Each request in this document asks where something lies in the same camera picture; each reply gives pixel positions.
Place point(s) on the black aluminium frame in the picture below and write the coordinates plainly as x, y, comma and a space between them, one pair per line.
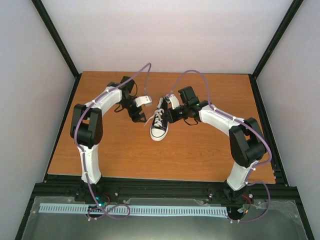
64, 186

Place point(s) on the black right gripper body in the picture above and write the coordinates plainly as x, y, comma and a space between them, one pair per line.
179, 116

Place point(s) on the black white canvas sneaker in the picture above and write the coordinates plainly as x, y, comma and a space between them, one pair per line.
158, 134

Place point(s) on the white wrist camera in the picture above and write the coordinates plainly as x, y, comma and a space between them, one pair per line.
143, 100
172, 100

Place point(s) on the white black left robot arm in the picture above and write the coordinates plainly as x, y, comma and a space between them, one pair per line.
87, 123

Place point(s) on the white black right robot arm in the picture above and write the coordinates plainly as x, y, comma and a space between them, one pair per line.
247, 144

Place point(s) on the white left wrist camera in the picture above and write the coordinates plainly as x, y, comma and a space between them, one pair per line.
143, 100

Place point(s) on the white shoelace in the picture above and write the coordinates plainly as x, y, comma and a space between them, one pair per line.
157, 118

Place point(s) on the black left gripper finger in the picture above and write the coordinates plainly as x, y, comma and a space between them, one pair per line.
135, 120
141, 117

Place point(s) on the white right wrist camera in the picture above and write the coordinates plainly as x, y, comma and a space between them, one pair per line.
172, 100

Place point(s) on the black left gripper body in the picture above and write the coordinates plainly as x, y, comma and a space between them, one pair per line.
126, 103

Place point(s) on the clear acrylic cover plate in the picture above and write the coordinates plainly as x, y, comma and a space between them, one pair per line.
277, 220

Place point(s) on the light blue slotted cable duct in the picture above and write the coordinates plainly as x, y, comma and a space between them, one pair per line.
135, 210

